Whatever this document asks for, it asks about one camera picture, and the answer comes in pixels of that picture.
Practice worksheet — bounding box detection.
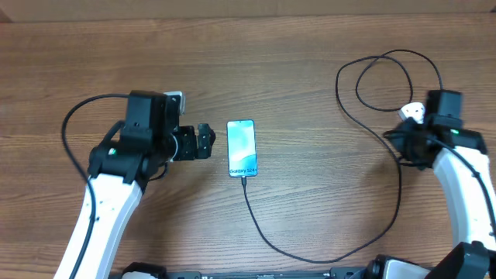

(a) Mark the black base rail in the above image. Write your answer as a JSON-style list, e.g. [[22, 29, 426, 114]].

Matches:
[[167, 267, 364, 279]]

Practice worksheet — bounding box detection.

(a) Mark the black USB charging cable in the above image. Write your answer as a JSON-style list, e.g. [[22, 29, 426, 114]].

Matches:
[[240, 49, 445, 265]]

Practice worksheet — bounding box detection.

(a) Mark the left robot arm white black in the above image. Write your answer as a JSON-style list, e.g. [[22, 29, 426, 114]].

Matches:
[[55, 91, 215, 278]]

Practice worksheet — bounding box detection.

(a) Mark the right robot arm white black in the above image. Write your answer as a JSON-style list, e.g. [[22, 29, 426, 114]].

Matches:
[[355, 90, 495, 278]]

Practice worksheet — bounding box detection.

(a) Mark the white power strip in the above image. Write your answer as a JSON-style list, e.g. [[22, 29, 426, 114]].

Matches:
[[398, 102, 425, 124]]

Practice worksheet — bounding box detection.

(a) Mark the Samsung Galaxy smartphone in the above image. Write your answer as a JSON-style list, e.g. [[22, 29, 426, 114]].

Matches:
[[226, 119, 258, 177]]

